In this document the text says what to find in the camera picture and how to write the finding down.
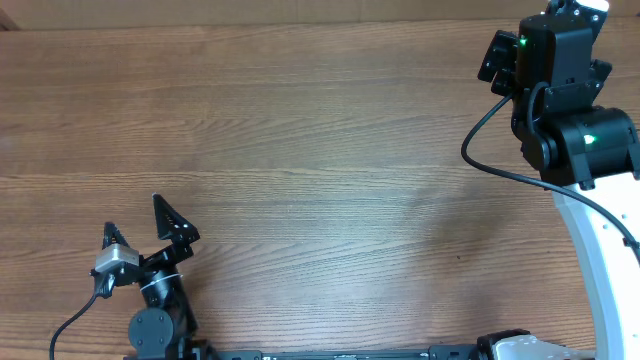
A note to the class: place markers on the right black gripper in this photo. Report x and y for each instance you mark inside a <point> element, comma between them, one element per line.
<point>497,68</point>

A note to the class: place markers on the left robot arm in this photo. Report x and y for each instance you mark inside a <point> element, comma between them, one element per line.
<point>165,328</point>

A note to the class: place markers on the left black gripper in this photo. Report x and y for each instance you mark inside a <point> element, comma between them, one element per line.
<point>179,240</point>

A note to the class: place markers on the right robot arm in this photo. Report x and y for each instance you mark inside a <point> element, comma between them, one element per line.
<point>587,155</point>

